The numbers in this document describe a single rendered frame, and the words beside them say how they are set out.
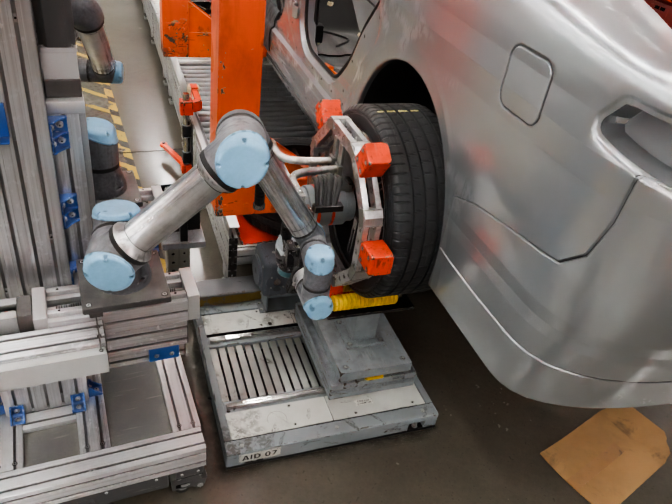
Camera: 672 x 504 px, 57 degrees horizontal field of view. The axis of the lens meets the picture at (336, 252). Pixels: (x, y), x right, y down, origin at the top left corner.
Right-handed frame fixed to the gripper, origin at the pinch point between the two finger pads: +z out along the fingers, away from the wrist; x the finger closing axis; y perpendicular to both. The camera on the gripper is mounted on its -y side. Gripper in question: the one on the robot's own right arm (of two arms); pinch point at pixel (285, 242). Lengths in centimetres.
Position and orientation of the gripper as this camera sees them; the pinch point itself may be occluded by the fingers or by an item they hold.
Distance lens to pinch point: 191.0
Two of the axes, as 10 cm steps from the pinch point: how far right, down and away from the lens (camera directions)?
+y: 1.3, -8.1, -5.7
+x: -9.4, 0.9, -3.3
